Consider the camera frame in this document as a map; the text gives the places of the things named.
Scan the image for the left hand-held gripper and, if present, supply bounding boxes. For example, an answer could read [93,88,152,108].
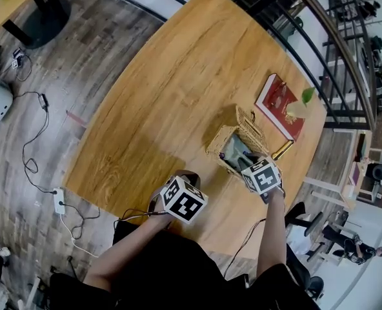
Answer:
[158,169,210,225]

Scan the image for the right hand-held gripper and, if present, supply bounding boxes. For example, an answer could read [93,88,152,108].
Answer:
[235,152,287,205]

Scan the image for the soft tissue pack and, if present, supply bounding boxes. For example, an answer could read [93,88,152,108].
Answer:
[221,134,253,171]

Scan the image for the wicker basket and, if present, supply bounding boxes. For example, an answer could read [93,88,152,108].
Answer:
[205,105,276,176]

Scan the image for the person's left forearm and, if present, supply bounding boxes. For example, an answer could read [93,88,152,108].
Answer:
[83,191,176,293]

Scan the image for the person's right forearm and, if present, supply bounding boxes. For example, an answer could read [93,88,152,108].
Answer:
[255,187,287,279]

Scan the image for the gold tube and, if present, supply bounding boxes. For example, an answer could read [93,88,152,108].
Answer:
[271,139,295,160]

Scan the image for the red hardcover book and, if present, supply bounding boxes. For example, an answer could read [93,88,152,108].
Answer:
[254,72,305,142]

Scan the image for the frosted glass cup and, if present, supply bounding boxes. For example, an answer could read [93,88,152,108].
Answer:
[286,100,310,119]

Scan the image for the thin-framed eyeglasses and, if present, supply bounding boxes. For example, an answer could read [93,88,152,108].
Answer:
[270,81,288,106]

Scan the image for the white-legged wooden desk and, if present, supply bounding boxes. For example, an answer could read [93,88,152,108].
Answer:
[302,129,377,211]

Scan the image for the green leaf sprig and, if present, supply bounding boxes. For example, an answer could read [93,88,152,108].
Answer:
[301,87,316,105]

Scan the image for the white cloth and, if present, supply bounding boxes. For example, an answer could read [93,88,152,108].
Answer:
[287,226,314,254]

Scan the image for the person's black clothing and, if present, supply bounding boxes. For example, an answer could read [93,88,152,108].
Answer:
[50,220,321,310]

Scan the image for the purple book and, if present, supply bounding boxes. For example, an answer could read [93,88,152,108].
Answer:
[348,163,361,187]

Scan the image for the white power strip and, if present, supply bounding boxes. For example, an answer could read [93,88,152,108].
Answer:
[53,188,66,215]

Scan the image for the small black white device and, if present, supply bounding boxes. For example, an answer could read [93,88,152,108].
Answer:
[12,48,26,69]

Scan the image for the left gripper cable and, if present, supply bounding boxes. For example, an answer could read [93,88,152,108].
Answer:
[113,207,171,223]

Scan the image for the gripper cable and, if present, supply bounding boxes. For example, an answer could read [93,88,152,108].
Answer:
[222,217,266,279]
[113,207,171,223]

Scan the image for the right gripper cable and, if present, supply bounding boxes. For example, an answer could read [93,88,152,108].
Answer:
[222,217,266,279]

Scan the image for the black cable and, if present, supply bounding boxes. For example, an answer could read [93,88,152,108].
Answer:
[60,201,101,240]
[22,90,58,195]

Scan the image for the white power cable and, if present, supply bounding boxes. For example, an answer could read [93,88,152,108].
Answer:
[60,213,100,258]

